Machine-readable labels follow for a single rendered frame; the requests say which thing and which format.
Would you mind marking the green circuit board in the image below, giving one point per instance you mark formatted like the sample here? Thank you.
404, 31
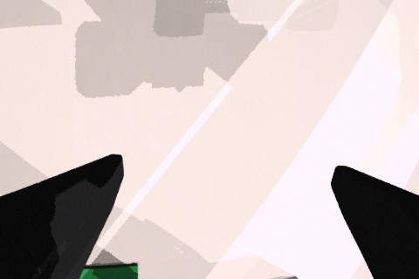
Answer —
120, 271

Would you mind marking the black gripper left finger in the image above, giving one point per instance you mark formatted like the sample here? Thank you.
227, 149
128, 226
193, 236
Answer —
48, 230

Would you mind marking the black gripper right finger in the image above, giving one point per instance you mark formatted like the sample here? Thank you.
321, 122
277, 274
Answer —
384, 220

